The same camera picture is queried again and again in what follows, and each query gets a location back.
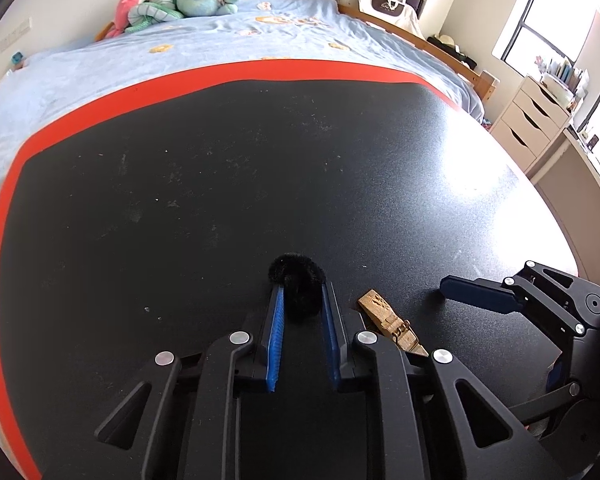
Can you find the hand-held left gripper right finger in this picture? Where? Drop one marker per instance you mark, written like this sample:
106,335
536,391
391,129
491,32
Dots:
331,340

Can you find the window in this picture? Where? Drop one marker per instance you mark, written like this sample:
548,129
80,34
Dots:
560,10

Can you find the white wall socket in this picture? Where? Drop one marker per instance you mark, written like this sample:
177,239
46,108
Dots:
15,34

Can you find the patterned wooden clothespin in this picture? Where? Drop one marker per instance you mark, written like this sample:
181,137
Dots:
390,322

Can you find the white desk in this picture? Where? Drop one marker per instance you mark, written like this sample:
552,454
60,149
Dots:
575,175

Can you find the pink plush toy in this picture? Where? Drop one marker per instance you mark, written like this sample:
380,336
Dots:
132,2

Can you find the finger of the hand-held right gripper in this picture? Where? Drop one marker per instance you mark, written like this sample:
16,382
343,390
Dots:
555,395
480,292

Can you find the white tote bag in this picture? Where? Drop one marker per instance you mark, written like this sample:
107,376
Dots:
387,10

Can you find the green striped plush toy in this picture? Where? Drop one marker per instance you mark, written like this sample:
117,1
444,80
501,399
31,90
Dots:
152,10

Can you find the books and boxes on drawers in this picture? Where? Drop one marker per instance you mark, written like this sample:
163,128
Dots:
562,80

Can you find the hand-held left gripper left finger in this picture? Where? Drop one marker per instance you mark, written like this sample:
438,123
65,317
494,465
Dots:
278,330

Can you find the black clothes with straw hat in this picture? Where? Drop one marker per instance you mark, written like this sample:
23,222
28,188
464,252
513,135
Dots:
452,50

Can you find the wooden bed frame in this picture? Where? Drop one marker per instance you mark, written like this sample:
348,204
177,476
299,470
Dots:
430,47

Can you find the white drawer unit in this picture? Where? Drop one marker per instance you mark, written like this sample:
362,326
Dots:
527,120

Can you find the bed with blue sheet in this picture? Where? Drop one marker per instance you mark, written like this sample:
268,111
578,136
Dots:
180,55

